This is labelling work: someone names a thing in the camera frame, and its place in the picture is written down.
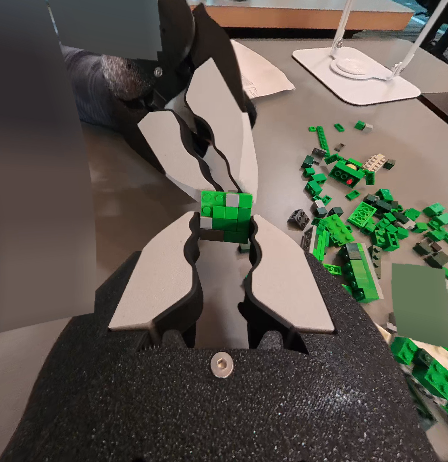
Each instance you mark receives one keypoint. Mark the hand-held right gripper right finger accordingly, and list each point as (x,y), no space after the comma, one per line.
(285,281)

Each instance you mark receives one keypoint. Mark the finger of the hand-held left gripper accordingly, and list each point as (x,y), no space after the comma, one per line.
(166,148)
(227,119)

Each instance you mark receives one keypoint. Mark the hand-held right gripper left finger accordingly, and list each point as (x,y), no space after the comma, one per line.
(155,278)

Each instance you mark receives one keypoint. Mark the green brick assembly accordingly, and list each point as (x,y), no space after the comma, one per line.
(227,216)

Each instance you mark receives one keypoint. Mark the person's left forearm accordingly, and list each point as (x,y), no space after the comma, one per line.
(86,90)

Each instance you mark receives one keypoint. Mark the grey desk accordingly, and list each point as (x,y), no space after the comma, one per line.
(281,144)

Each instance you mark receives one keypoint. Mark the white desk stand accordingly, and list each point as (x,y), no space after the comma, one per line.
(372,90)

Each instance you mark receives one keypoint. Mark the grey and green brick block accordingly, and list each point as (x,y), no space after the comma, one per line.
(318,238)

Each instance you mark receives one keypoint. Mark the white paper sheet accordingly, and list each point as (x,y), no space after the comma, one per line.
(262,72)

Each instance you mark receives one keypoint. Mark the dark grey small brick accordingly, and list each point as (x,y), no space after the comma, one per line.
(299,218)

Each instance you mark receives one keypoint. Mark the wooden table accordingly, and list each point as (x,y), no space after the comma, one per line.
(300,18)

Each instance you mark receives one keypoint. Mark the long green plate brick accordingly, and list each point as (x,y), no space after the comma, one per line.
(322,139)

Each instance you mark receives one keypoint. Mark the pile of green toy bricks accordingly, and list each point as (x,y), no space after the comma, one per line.
(386,238)

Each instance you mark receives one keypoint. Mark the hollow green brick red piece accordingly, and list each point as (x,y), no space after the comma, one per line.
(345,173)

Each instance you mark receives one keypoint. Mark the white grille brick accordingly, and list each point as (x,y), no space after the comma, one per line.
(375,161)

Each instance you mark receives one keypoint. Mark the green stacked brick wall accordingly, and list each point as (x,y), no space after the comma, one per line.
(361,270)

